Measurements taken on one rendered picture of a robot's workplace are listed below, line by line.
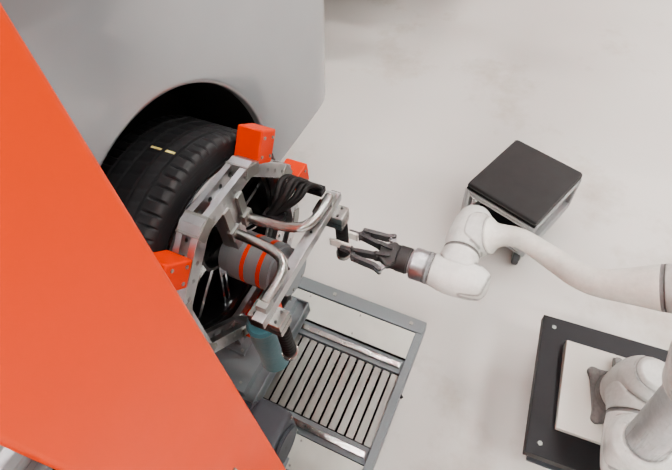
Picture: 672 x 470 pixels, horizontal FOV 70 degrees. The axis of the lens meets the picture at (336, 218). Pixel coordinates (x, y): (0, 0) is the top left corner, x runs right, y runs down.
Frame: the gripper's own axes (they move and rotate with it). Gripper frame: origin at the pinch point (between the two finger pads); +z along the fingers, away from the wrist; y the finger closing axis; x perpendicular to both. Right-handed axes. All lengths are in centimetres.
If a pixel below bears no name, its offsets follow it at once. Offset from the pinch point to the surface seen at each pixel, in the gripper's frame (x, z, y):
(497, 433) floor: -83, -62, -6
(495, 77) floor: -83, -10, 213
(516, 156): -49, -38, 106
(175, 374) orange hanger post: 67, -14, -65
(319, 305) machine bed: -75, 21, 12
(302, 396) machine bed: -77, 10, -25
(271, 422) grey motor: -42, 6, -45
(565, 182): -49, -61, 98
